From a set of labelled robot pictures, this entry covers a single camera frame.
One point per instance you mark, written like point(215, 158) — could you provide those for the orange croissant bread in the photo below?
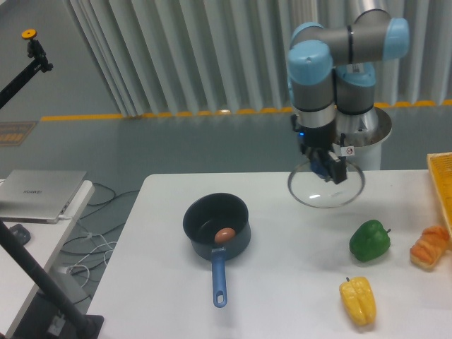
point(430, 247)

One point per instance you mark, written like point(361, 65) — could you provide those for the black mouse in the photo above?
point(20, 233)

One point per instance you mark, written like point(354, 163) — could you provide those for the green bell pepper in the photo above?
point(370, 241)

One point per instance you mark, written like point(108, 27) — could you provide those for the brown egg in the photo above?
point(224, 235)

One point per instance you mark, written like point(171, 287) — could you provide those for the silver laptop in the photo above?
point(38, 195)

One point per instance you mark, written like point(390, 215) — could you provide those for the black stand pole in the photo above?
point(77, 324)

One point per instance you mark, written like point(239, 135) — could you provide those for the dark blue saucepan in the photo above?
point(201, 222)

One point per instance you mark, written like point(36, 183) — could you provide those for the white side table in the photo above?
point(17, 288)

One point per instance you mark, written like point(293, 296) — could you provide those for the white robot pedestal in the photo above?
point(367, 148)

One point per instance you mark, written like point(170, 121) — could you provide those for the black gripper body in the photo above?
point(314, 138)

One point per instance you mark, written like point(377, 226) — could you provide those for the glass pot lid blue knob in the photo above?
point(309, 189)

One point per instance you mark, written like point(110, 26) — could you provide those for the yellow bell pepper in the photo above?
point(358, 300)

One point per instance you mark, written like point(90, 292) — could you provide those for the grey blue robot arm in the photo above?
point(331, 81)

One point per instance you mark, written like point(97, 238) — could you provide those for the yellow plastic basket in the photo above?
point(439, 166)

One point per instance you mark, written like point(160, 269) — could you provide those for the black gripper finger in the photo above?
point(315, 162)
point(336, 167)

